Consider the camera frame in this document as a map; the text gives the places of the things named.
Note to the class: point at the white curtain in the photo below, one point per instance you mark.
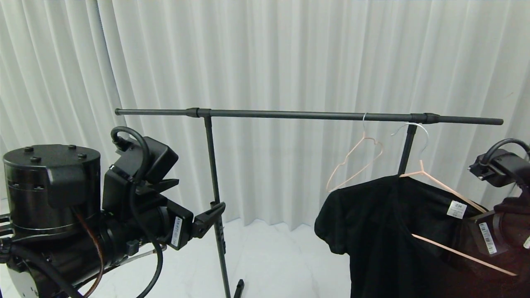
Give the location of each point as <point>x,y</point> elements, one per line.
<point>265,54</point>

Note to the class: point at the pink clothes hanger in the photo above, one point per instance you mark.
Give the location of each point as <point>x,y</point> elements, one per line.
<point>439,182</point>
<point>352,153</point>

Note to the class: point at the black clothes rack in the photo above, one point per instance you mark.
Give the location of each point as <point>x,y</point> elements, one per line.
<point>290,114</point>

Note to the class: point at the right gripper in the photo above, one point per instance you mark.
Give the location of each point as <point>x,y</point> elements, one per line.
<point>509,231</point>

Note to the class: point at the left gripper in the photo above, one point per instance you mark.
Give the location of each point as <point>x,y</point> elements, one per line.
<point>184,219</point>

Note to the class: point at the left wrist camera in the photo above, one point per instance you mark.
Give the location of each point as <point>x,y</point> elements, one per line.
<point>159,159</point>

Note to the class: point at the black garment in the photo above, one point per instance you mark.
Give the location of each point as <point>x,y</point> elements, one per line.
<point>381,231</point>

